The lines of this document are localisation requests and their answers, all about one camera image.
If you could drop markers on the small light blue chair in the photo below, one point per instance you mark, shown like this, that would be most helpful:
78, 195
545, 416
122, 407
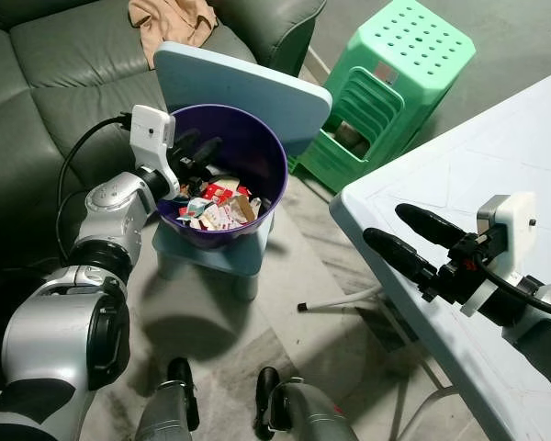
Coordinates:
248, 92

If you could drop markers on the robot right leg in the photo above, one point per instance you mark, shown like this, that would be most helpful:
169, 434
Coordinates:
303, 413

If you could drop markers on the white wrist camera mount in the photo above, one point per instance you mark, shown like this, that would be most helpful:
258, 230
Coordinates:
151, 129
510, 230

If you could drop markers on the green plastic stool stack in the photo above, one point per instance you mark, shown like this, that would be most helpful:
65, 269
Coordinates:
404, 55

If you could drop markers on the grey-green leather sofa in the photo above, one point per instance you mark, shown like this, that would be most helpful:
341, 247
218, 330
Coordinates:
46, 64

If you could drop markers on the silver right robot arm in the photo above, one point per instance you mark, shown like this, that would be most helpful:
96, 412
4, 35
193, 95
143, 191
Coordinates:
542, 340

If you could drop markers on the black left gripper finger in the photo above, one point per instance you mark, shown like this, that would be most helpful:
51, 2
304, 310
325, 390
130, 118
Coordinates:
187, 142
208, 153

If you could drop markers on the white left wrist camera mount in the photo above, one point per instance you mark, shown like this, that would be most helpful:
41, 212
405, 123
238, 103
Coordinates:
151, 129

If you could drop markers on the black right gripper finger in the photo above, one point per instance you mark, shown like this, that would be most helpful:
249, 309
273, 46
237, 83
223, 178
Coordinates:
399, 250
430, 225

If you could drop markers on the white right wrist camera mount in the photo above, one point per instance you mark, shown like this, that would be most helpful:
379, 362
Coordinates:
510, 230

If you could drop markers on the robot leg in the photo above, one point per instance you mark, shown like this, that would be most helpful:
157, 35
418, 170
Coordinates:
303, 413
165, 409

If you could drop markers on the crumpled beige cloth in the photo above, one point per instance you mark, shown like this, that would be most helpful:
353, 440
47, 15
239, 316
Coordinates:
170, 23

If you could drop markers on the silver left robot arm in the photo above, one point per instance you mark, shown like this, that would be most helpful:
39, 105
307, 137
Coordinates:
64, 322

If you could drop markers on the red and white carton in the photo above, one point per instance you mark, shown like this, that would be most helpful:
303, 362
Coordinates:
222, 193

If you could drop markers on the crumpled white paper wrapper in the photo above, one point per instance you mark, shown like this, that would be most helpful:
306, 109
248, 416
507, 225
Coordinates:
228, 216

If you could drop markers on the white plastic folding table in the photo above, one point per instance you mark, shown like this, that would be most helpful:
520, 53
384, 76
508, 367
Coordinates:
496, 156

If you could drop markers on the robot left leg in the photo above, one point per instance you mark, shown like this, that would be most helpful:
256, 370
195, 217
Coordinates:
165, 409

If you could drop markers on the purple plastic rubbish bin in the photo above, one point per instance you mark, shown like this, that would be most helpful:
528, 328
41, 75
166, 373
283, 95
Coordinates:
248, 147

